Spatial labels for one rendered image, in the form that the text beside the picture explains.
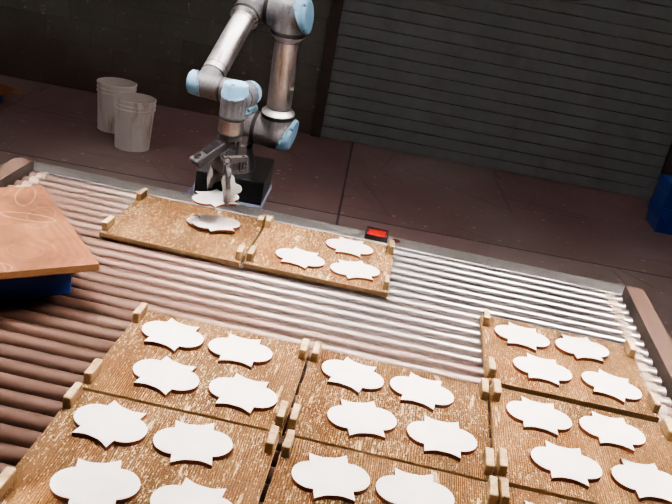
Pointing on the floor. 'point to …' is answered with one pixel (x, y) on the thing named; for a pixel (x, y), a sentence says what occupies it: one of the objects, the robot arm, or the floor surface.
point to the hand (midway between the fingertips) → (216, 197)
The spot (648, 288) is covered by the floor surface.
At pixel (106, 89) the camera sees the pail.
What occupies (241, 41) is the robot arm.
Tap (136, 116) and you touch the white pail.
